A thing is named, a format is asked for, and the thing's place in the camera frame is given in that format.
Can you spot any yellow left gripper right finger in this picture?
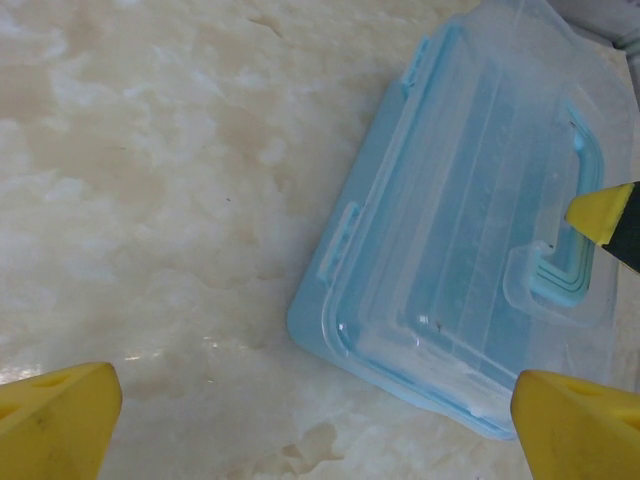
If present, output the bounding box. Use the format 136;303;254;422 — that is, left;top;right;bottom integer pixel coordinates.
514;370;640;480

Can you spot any clear plastic tool box lid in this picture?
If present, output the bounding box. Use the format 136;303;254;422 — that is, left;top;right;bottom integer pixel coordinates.
319;0;634;421

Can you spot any light blue carry handle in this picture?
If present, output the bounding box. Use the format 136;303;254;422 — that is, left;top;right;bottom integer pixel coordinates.
529;99;606;306

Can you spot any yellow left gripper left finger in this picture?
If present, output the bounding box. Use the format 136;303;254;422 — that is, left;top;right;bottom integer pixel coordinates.
0;363;123;480

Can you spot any blue plastic tool box base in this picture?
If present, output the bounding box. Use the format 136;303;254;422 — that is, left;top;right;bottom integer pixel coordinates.
287;74;621;441

